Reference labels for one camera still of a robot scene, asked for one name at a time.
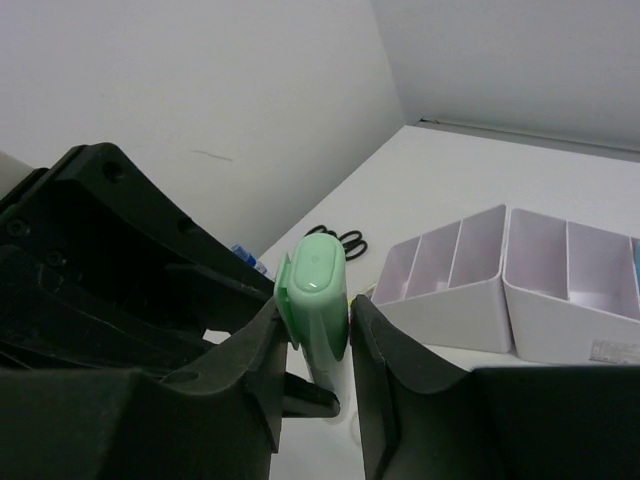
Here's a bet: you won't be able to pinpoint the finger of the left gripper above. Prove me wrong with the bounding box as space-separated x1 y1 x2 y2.
282 372 341 419

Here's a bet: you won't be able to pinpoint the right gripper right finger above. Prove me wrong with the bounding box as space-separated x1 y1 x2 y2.
351 296 639 479

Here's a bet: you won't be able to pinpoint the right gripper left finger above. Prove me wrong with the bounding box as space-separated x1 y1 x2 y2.
1 302 286 479

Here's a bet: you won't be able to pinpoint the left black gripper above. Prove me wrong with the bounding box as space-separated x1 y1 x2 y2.
1 143 273 373

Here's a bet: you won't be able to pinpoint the green marker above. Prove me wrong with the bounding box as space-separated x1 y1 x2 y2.
307 356 354 425

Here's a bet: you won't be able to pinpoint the green marker cap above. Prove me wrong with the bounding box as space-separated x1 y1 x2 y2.
274 233 348 369

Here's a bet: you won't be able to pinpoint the blue marker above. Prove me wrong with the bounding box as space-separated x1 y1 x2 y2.
631 238 640 291

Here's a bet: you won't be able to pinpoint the clear glue bottle blue cap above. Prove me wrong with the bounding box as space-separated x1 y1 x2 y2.
231 244 270 277

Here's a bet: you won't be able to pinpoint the white organizer upright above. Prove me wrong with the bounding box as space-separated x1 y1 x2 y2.
502 209 639 365

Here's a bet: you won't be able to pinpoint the black handled scissors left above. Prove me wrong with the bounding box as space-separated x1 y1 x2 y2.
306 224 338 238

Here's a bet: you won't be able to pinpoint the black handled scissors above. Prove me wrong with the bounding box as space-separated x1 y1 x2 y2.
328 230 368 262
306 224 338 238

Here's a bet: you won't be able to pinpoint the black handled scissors right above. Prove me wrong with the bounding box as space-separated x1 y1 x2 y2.
328 230 368 262

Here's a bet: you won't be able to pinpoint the aluminium frame rail back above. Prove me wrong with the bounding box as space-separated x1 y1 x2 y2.
415 117 639 151

